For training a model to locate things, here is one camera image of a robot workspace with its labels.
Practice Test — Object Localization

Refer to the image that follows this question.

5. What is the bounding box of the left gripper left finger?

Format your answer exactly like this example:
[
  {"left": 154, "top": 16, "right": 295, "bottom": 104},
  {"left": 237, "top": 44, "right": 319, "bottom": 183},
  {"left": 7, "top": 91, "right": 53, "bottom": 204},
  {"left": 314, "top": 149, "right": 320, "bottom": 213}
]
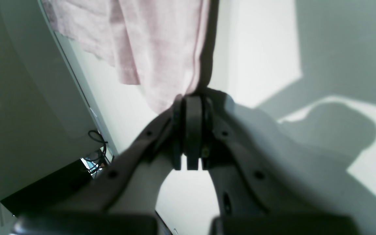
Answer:
[{"left": 12, "top": 95, "right": 185, "bottom": 235}]

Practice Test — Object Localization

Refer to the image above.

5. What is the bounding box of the black cable bundle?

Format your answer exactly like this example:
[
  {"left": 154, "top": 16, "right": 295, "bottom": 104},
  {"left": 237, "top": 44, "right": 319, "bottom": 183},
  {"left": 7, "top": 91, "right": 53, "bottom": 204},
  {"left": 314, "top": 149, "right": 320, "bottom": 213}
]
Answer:
[{"left": 82, "top": 130, "right": 110, "bottom": 175}]

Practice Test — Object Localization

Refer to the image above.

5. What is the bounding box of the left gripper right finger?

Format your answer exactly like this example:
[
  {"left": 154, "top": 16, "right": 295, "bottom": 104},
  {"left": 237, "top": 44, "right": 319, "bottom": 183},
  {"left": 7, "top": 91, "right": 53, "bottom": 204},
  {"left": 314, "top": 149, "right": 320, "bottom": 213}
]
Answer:
[{"left": 196, "top": 89, "right": 376, "bottom": 235}]

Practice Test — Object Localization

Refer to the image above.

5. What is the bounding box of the pink T-shirt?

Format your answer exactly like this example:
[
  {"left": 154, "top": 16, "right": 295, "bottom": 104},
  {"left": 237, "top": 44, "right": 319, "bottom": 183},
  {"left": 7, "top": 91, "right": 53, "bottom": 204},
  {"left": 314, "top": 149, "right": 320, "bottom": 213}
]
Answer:
[{"left": 42, "top": 0, "right": 211, "bottom": 113}]

